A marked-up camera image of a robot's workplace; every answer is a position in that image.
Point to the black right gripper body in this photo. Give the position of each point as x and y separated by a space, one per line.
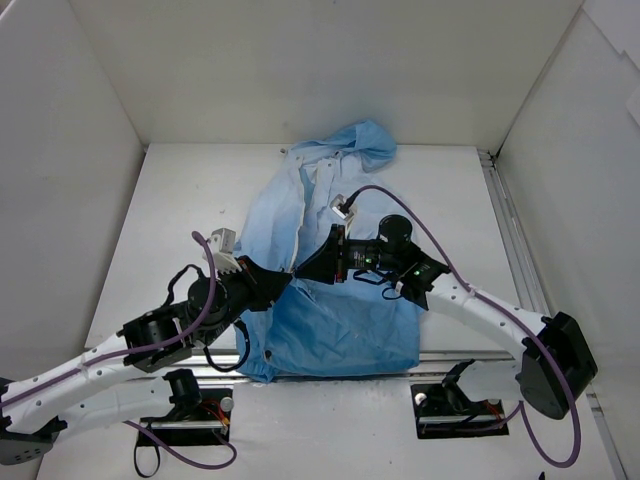
339 254

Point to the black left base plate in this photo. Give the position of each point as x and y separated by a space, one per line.
208 424

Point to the light blue zip jacket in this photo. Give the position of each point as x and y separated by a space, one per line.
337 326

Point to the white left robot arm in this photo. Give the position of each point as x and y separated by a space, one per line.
134 374

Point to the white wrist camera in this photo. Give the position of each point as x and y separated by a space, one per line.
221 243
343 208

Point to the aluminium side rail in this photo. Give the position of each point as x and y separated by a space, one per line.
527 283

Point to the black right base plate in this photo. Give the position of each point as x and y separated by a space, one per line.
438 415

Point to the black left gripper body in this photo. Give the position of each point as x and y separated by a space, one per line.
248 279

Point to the aluminium front rail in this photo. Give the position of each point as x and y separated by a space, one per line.
431 366

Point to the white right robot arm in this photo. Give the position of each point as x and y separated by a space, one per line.
551 363

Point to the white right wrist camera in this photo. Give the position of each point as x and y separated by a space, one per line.
343 208

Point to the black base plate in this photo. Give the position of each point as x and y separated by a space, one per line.
208 424
438 415

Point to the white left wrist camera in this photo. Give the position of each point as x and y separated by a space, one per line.
221 243

